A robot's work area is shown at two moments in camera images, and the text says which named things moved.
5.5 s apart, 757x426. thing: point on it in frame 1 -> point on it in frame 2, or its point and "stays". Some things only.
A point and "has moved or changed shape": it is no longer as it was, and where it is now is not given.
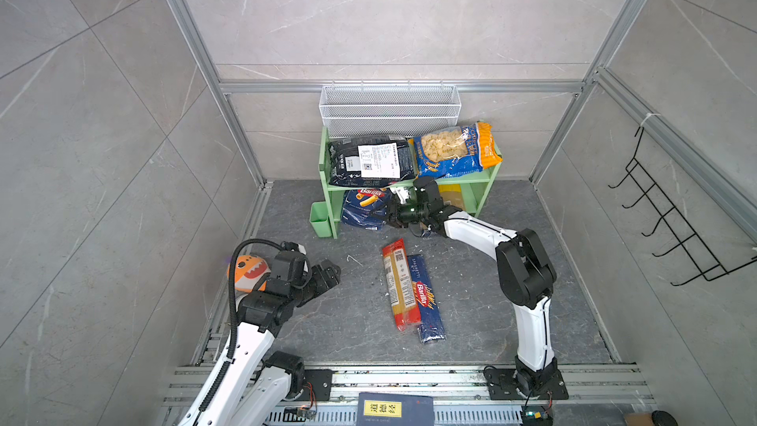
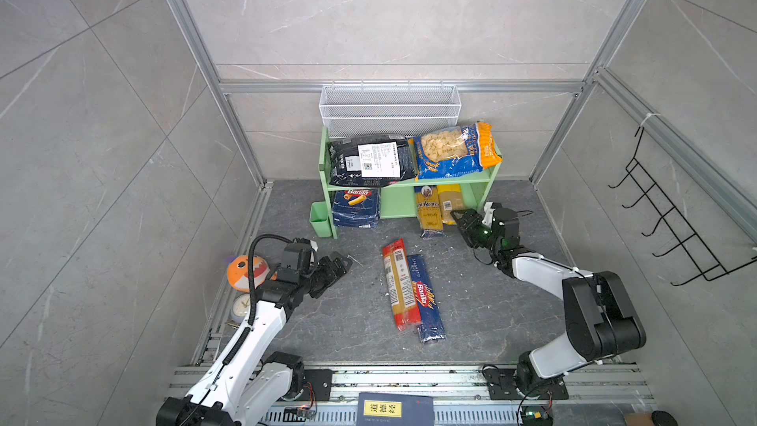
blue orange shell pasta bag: x=458 y=150 stays
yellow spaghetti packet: x=451 y=192 stays
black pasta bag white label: x=371 y=161 stays
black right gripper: x=394 y=209 -> x=469 y=228
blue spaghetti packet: x=429 y=320 stays
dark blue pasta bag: x=366 y=208 has moved or changed shape
